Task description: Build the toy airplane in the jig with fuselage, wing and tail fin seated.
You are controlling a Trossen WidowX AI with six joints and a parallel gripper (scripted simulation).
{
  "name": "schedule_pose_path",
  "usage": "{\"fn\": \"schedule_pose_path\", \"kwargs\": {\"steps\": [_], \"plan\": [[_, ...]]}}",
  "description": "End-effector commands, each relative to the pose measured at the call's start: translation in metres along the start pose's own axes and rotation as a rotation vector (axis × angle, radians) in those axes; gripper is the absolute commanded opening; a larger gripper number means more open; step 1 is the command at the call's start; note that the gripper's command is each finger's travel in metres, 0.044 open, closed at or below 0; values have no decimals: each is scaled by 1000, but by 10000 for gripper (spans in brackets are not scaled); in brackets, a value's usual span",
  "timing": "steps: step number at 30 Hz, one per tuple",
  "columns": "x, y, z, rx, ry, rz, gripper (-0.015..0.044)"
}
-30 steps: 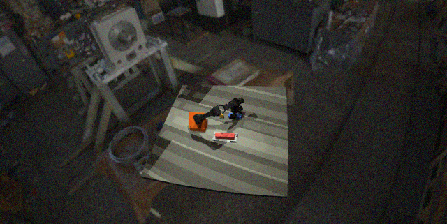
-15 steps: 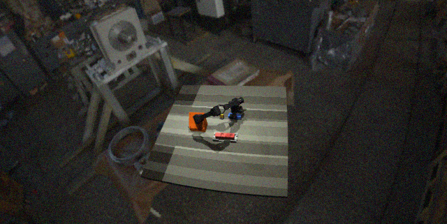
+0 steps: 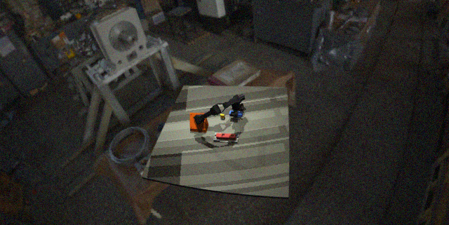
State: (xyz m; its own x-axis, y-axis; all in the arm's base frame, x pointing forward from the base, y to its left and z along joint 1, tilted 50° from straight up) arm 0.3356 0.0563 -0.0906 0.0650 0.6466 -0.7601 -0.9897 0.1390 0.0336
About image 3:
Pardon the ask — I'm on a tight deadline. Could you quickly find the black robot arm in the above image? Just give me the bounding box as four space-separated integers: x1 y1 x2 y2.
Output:
194 94 245 125

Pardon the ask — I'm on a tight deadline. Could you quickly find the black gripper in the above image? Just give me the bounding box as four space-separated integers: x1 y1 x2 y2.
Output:
230 105 238 117

